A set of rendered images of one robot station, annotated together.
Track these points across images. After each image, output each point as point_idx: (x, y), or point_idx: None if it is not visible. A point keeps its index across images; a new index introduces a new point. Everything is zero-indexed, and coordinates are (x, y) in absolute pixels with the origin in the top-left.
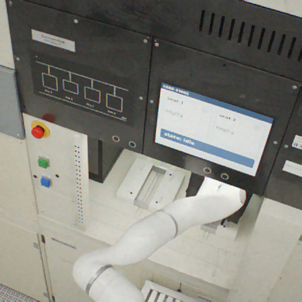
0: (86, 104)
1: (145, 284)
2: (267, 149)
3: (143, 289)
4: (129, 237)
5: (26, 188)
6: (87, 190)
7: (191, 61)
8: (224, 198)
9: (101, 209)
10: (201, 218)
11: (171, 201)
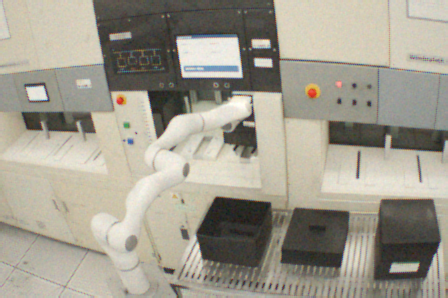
0: (142, 68)
1: (209, 204)
2: (242, 55)
3: (207, 207)
4: (171, 122)
5: (121, 153)
6: (156, 140)
7: (186, 17)
8: (233, 105)
9: None
10: (221, 119)
11: (217, 150)
